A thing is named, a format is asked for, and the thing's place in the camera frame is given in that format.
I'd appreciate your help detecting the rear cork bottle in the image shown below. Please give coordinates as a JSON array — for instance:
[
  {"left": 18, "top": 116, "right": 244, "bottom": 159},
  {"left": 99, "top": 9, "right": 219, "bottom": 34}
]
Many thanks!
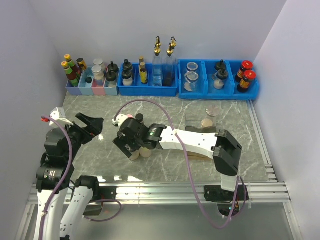
[{"left": 138, "top": 55, "right": 145, "bottom": 66}]

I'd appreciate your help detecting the rear red sauce bottle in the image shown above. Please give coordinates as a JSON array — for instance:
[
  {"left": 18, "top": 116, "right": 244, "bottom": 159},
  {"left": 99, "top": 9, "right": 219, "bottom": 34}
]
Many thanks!
[{"left": 64, "top": 54, "right": 81, "bottom": 78}]

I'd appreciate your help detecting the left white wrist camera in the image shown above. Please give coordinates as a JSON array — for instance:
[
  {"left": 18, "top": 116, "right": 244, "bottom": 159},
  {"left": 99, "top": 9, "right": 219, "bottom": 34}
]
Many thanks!
[{"left": 41, "top": 107, "right": 73, "bottom": 128}]

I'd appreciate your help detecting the left glass oil bottle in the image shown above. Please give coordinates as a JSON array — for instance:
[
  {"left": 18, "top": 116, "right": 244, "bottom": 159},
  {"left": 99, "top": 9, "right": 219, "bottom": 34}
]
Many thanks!
[{"left": 152, "top": 36, "right": 163, "bottom": 87}]

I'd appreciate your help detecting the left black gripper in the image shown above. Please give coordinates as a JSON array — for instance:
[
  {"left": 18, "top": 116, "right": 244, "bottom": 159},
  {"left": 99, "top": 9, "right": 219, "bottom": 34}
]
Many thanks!
[{"left": 63, "top": 112, "right": 103, "bottom": 161}]

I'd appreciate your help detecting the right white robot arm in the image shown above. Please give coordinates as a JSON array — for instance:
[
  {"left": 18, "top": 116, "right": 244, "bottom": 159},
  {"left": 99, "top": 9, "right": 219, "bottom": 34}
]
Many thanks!
[{"left": 112, "top": 114, "right": 242, "bottom": 200}]

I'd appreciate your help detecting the black shaker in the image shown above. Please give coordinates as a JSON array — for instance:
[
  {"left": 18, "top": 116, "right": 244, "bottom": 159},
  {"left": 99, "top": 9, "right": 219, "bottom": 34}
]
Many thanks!
[
  {"left": 121, "top": 68, "right": 133, "bottom": 86},
  {"left": 122, "top": 59, "right": 133, "bottom": 72}
]

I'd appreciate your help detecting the light blue storage bin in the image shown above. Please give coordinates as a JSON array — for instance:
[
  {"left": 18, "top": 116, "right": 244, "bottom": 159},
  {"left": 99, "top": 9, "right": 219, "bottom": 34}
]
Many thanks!
[{"left": 78, "top": 67, "right": 94, "bottom": 96}]

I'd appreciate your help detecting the front black lid sugar jar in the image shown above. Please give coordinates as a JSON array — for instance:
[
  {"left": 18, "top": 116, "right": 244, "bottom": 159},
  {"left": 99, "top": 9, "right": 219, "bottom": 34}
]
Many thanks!
[{"left": 211, "top": 69, "right": 229, "bottom": 90}]

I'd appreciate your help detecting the pink storage bin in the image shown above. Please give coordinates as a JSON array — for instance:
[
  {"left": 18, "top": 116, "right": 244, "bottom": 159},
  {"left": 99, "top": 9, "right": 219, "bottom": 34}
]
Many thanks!
[{"left": 91, "top": 79, "right": 106, "bottom": 96}]

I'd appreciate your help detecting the rear black lid jar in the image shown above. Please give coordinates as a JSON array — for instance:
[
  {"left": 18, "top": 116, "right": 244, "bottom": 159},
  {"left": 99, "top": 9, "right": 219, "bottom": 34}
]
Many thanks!
[{"left": 214, "top": 59, "right": 227, "bottom": 72}]

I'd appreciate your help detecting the rear clear glass jar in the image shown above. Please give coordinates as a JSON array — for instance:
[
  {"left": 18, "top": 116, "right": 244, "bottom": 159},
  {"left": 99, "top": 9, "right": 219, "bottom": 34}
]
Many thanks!
[{"left": 186, "top": 61, "right": 199, "bottom": 73}]

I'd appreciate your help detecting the black pourer jar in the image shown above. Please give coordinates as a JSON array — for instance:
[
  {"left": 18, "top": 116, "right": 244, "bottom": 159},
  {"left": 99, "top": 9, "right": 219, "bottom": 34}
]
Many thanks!
[
  {"left": 105, "top": 70, "right": 118, "bottom": 88},
  {"left": 107, "top": 61, "right": 119, "bottom": 73}
]

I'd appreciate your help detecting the rear black pourer jar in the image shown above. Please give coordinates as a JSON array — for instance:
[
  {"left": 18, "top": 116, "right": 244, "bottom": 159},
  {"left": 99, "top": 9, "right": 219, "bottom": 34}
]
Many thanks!
[{"left": 107, "top": 61, "right": 119, "bottom": 73}]

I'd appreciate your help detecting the small black cap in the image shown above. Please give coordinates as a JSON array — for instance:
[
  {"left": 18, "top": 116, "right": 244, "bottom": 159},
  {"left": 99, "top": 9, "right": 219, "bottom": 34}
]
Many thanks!
[{"left": 85, "top": 77, "right": 92, "bottom": 84}]

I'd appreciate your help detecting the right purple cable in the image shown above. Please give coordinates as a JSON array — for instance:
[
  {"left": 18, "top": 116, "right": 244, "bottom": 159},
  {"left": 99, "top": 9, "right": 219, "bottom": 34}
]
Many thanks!
[{"left": 113, "top": 99, "right": 248, "bottom": 229}]

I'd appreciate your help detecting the rear black top shaker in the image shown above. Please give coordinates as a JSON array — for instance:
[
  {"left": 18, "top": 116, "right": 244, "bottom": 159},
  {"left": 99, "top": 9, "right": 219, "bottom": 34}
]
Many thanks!
[{"left": 122, "top": 59, "right": 133, "bottom": 72}]

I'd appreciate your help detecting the front red sauce bottle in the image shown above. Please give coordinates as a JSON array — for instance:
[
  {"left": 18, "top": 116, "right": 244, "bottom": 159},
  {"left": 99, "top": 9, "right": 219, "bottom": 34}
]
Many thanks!
[{"left": 61, "top": 61, "right": 79, "bottom": 87}]

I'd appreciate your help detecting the front cork yellow bottle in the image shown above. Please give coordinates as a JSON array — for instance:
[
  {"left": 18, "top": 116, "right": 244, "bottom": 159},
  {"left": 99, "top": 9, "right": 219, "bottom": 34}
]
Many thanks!
[{"left": 139, "top": 62, "right": 148, "bottom": 84}]

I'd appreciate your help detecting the front black top shaker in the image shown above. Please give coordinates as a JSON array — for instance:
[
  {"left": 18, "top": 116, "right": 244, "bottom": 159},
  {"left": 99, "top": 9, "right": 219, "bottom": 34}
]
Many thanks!
[{"left": 121, "top": 68, "right": 133, "bottom": 86}]

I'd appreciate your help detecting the dark yellow label bottle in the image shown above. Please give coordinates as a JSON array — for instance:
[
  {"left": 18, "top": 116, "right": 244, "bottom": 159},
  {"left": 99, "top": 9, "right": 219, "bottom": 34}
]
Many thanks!
[{"left": 76, "top": 58, "right": 87, "bottom": 72}]

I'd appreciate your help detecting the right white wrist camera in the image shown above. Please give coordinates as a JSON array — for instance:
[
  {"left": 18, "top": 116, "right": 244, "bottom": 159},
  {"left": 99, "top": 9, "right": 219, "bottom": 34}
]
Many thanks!
[{"left": 112, "top": 114, "right": 130, "bottom": 128}]

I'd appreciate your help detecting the clear glass jar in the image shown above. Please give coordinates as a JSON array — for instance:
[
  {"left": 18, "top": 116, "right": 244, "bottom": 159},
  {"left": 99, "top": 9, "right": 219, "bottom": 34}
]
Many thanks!
[
  {"left": 184, "top": 71, "right": 199, "bottom": 93},
  {"left": 186, "top": 61, "right": 199, "bottom": 73}
]

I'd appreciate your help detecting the blue divided crate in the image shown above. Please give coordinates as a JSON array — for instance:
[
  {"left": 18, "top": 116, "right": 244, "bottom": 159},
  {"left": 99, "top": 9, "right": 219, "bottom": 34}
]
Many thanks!
[{"left": 117, "top": 63, "right": 179, "bottom": 97}]

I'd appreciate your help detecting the black cap spice bottle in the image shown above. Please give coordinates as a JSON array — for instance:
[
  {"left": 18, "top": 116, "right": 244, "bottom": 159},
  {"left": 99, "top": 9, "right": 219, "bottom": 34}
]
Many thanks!
[{"left": 135, "top": 113, "right": 144, "bottom": 124}]

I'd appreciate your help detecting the right dark oil bottle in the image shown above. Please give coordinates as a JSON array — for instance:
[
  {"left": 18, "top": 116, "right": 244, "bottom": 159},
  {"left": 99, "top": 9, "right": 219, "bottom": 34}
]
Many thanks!
[{"left": 162, "top": 36, "right": 177, "bottom": 87}]

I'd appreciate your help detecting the pale blue storage bin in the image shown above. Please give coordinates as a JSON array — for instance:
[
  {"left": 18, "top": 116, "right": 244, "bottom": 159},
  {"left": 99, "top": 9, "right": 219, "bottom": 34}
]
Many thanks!
[{"left": 103, "top": 75, "right": 119, "bottom": 96}]

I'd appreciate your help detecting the purple storage bin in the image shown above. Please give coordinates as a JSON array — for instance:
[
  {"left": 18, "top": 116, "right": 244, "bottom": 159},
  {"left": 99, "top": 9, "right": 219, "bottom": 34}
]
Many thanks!
[{"left": 65, "top": 81, "right": 82, "bottom": 96}]

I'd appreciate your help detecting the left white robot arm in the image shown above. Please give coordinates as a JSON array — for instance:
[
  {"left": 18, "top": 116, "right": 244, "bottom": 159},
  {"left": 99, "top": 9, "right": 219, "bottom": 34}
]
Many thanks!
[{"left": 34, "top": 107, "right": 104, "bottom": 240}]

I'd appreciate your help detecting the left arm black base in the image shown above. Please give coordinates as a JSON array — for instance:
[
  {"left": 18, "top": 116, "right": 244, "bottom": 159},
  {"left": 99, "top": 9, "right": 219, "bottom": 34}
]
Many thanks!
[{"left": 83, "top": 185, "right": 117, "bottom": 217}]

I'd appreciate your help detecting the front silver lid jar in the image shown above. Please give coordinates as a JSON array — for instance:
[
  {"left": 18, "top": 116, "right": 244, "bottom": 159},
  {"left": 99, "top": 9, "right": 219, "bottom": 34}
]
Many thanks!
[{"left": 91, "top": 65, "right": 106, "bottom": 86}]

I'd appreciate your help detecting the silver lid spice jar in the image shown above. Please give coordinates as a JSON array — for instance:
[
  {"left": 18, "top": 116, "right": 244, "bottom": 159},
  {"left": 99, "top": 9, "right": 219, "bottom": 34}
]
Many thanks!
[{"left": 201, "top": 105, "right": 221, "bottom": 128}]

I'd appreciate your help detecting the large blue triple bin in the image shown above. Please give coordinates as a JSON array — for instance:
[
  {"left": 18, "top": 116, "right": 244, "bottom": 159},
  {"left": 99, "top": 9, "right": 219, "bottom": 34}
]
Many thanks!
[{"left": 178, "top": 59, "right": 260, "bottom": 101}]

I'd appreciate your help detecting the yellow lid spice jar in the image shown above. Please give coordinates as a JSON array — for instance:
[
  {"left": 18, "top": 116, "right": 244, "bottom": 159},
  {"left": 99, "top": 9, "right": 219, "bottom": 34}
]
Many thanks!
[{"left": 139, "top": 147, "right": 152, "bottom": 159}]

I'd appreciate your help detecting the front clear glass jar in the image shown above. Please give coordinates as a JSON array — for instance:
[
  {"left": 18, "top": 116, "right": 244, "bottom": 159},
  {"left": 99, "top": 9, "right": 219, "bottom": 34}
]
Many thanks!
[{"left": 184, "top": 71, "right": 199, "bottom": 93}]

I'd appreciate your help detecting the rear silver lid jar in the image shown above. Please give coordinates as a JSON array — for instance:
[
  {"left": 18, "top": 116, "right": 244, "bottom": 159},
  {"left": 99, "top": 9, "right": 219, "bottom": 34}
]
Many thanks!
[{"left": 93, "top": 58, "right": 106, "bottom": 71}]

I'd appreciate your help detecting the red sauce bottle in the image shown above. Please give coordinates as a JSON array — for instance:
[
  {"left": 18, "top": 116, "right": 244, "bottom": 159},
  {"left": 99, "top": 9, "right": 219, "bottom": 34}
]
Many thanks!
[
  {"left": 61, "top": 61, "right": 79, "bottom": 87},
  {"left": 64, "top": 54, "right": 81, "bottom": 78}
]

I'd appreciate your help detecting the front black pourer jar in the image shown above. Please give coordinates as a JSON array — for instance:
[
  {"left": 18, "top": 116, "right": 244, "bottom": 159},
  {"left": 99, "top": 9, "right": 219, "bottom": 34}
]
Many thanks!
[{"left": 105, "top": 70, "right": 118, "bottom": 88}]

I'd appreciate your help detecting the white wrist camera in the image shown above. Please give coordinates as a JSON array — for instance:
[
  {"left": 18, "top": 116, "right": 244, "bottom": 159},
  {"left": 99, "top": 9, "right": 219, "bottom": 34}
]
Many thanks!
[
  {"left": 112, "top": 114, "right": 130, "bottom": 128},
  {"left": 41, "top": 107, "right": 73, "bottom": 128}
]

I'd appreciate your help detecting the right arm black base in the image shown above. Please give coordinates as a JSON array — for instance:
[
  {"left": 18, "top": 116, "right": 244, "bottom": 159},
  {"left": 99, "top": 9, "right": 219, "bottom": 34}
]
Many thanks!
[{"left": 204, "top": 184, "right": 249, "bottom": 217}]

